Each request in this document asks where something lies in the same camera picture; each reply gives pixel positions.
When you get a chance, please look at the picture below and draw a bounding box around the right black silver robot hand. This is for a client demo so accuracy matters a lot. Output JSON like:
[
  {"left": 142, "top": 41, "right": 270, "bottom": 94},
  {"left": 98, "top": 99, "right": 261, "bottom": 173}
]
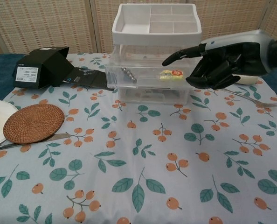
[{"left": 162, "top": 29, "right": 273, "bottom": 90}]

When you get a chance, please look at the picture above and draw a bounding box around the metal bead chain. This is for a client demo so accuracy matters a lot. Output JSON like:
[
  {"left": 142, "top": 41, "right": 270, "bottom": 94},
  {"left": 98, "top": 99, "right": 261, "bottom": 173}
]
[{"left": 121, "top": 67, "right": 139, "bottom": 83}]

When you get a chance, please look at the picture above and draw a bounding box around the clear plastic drawer organizer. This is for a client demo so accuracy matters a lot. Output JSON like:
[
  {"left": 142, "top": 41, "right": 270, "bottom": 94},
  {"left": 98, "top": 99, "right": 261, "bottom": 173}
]
[{"left": 112, "top": 3, "right": 202, "bottom": 105}]

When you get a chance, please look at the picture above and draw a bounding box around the black cardboard box with flap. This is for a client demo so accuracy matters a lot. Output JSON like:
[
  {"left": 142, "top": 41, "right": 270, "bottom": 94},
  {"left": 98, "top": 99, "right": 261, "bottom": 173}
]
[{"left": 12, "top": 46, "right": 117, "bottom": 92}]

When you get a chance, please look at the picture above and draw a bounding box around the metal fork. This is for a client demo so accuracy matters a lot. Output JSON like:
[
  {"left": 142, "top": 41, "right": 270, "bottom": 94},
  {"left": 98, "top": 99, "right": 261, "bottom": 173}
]
[{"left": 222, "top": 88, "right": 277, "bottom": 108}]

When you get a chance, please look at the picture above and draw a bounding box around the yellow snack packet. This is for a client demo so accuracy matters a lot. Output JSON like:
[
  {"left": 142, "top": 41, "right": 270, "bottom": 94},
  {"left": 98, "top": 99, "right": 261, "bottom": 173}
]
[{"left": 159, "top": 70, "right": 185, "bottom": 81}]

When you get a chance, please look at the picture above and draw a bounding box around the floral patterned tablecloth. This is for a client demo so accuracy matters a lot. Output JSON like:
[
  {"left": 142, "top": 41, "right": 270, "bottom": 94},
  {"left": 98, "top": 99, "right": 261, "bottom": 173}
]
[{"left": 0, "top": 52, "right": 277, "bottom": 224}]

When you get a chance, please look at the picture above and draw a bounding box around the beige woven folding screen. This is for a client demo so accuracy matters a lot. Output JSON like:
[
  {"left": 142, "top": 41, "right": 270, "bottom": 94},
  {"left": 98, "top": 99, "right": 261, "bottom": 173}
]
[{"left": 0, "top": 0, "right": 277, "bottom": 56}]

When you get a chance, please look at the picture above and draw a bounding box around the metal table knife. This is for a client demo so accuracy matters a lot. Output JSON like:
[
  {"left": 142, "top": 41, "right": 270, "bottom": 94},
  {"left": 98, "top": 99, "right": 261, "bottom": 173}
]
[{"left": 0, "top": 133, "right": 70, "bottom": 154}]

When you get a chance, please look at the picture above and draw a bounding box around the brown woven rattan coaster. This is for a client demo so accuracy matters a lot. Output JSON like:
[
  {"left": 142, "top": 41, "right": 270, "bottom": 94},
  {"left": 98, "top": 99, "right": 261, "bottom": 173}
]
[{"left": 2, "top": 104, "right": 65, "bottom": 144}]

